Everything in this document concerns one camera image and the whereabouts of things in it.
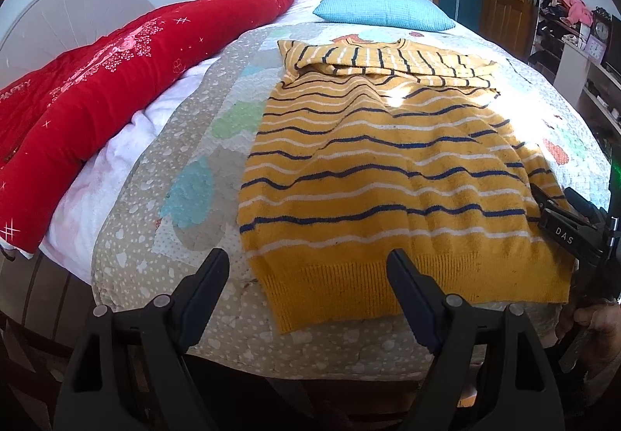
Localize heart patterned quilt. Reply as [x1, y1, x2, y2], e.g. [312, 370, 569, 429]
[91, 20, 613, 382]

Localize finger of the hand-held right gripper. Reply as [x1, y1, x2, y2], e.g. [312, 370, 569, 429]
[564, 187, 605, 226]
[530, 182, 591, 263]

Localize blue pillow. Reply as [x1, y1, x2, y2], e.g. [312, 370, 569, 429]
[313, 0, 456, 33]

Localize person's right hand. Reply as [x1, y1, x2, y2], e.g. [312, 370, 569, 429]
[555, 300, 621, 364]

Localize red printed blanket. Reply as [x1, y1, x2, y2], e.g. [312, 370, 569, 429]
[0, 0, 298, 254]

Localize pink clothing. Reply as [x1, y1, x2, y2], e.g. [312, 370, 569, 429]
[557, 0, 595, 25]

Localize yellow striped sweater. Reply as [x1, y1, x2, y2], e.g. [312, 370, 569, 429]
[237, 38, 576, 335]

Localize beige round headboard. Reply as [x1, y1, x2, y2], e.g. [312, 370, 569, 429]
[0, 0, 157, 90]

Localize dark wooden bed frame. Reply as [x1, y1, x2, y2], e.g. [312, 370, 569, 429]
[0, 244, 100, 393]

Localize black ornate clock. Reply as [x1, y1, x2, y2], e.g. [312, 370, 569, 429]
[591, 8, 614, 44]

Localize white cabinet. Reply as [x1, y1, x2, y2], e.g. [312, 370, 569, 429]
[558, 38, 621, 143]

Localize white shoe rack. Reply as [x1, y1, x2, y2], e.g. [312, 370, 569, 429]
[528, 0, 595, 69]

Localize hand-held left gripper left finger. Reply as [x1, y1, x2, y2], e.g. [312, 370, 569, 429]
[53, 248, 231, 431]

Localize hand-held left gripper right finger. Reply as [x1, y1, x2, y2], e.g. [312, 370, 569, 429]
[385, 249, 568, 431]

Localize white bed sheet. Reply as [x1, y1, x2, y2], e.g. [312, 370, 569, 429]
[38, 0, 327, 277]

